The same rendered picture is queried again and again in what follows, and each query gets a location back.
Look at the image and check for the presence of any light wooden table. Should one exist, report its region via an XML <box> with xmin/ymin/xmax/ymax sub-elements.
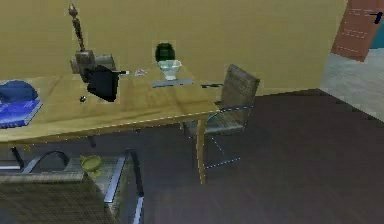
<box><xmin>0</xmin><ymin>65</ymin><xmax>224</xmax><ymax>185</ymax></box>

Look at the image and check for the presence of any yellow-green bowl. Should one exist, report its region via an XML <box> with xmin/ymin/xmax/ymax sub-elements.
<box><xmin>80</xmin><ymin>154</ymin><xmax>103</xmax><ymax>177</ymax></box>

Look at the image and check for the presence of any blue book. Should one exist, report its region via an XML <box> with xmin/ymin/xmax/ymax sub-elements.
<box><xmin>0</xmin><ymin>99</ymin><xmax>44</xmax><ymax>130</ymax></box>

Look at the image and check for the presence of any blue rounded cloth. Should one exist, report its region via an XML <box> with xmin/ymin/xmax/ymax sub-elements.
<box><xmin>0</xmin><ymin>80</ymin><xmax>40</xmax><ymax>104</ymax></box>

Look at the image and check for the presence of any red-brown room door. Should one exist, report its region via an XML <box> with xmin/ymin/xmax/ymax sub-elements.
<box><xmin>330</xmin><ymin>0</ymin><xmax>384</xmax><ymax>63</ymax></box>

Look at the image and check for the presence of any black door handle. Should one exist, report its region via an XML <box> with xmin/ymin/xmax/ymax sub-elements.
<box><xmin>370</xmin><ymin>11</ymin><xmax>384</xmax><ymax>25</ymax></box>

